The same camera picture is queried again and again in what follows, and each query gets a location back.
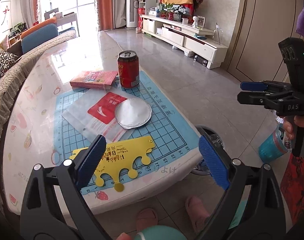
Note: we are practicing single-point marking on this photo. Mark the black white circle pillow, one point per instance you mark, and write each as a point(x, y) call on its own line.
point(3, 61)

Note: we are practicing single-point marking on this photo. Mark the pink cardboard box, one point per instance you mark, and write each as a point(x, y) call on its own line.
point(92, 78)

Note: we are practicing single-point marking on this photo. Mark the orange sofa cushion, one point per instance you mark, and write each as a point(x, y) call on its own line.
point(38, 26)

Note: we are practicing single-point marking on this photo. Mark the pink slipper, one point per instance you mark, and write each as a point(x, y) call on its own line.
point(196, 212)
point(147, 218)

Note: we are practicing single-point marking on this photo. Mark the red patterned paper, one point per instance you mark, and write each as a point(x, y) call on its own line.
point(296, 177)

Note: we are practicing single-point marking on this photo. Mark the white red plastic packet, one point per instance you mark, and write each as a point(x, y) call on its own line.
point(102, 110)

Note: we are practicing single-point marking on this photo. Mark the red drink can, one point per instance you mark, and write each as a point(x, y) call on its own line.
point(128, 72)

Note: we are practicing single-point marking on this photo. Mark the flower wall poster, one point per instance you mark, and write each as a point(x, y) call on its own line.
point(6, 15)

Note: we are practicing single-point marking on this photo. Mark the orange curtain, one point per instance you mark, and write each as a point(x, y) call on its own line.
point(35, 2)
point(104, 5)

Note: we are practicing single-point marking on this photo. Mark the sewing machine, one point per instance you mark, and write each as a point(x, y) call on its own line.
point(52, 13)

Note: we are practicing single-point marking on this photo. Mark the wooden shelf with plants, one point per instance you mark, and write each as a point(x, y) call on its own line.
point(17, 33)

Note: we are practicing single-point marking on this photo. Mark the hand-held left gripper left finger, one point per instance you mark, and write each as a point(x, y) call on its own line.
point(90, 160)

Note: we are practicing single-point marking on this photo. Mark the grey patterned curtain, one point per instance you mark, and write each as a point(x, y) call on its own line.
point(120, 5)

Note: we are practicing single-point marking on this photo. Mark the white robot figurine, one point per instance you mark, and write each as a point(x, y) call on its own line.
point(195, 21)

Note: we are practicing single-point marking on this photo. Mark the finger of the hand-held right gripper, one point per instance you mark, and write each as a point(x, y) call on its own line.
point(251, 98)
point(251, 86)

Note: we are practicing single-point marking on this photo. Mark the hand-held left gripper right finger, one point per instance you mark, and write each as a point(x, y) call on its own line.
point(214, 162)

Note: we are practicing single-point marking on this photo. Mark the potted green plant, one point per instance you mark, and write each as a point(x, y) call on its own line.
point(167, 8)

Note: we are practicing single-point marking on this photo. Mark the person's left hand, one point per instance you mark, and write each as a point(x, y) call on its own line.
point(124, 237)

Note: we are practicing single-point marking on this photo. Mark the person's right hand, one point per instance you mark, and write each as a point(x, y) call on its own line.
point(289, 130)

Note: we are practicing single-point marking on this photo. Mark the round silver foil lid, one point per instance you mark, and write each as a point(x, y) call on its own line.
point(133, 113)

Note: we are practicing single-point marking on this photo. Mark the yellow paper crown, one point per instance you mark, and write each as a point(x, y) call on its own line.
point(127, 155)

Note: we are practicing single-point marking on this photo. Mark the white desk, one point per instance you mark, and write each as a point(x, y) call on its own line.
point(68, 21)

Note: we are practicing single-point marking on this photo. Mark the white photo frame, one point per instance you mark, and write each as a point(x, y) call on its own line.
point(202, 22)

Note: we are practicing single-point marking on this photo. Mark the teal cup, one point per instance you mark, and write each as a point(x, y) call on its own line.
point(269, 150)

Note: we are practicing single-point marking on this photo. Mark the blue grid play mat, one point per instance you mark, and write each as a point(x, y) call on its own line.
point(162, 130)

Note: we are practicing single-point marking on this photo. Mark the white standing air conditioner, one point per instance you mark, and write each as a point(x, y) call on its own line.
point(133, 7)

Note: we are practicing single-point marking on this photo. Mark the person's teal trouser leg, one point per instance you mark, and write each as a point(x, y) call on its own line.
point(159, 233)
point(236, 216)

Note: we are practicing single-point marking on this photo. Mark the blue sofa cushion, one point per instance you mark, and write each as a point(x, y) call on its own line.
point(40, 38)

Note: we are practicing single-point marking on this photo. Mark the white tv cabinet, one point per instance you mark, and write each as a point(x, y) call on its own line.
point(199, 45)

